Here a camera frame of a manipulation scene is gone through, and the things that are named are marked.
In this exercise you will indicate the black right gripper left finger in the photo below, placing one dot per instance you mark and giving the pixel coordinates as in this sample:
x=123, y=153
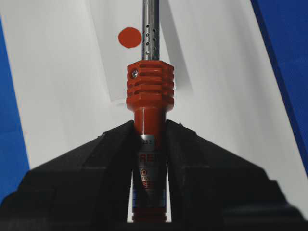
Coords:
x=86, y=189

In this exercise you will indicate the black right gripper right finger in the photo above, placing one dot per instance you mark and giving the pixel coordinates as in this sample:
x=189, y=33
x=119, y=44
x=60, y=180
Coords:
x=212, y=189

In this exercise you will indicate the white board with orange dots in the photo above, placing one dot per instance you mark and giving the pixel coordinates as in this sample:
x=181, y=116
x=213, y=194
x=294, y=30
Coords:
x=60, y=96

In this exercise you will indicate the orange-handled soldering iron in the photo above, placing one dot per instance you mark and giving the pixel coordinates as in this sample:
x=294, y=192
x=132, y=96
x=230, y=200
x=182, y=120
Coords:
x=150, y=95

